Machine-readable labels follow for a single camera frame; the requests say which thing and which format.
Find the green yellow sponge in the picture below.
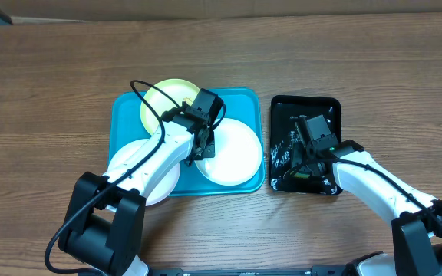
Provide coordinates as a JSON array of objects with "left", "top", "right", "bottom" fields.
[{"left": 290, "top": 172, "right": 314, "bottom": 181}]

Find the white plate with pink rim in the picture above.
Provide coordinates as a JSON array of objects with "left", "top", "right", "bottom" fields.
[{"left": 108, "top": 139, "right": 180, "bottom": 206}]

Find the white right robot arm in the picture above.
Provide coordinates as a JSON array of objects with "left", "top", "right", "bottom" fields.
[{"left": 284, "top": 140, "right": 442, "bottom": 276}]

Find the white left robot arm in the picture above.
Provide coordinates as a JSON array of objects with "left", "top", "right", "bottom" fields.
[{"left": 51, "top": 109, "right": 217, "bottom": 275}]

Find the blue plastic tray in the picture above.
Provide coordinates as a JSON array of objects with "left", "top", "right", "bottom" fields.
[{"left": 108, "top": 87, "right": 266, "bottom": 196}]

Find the black water tray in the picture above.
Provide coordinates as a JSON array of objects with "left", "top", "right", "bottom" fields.
[{"left": 269, "top": 95, "right": 342, "bottom": 196}]

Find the yellow-green plate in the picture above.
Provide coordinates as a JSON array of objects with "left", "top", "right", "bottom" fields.
[{"left": 140, "top": 79, "right": 200, "bottom": 135}]

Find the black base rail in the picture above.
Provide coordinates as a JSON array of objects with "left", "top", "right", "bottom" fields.
[{"left": 147, "top": 265, "right": 346, "bottom": 276}]

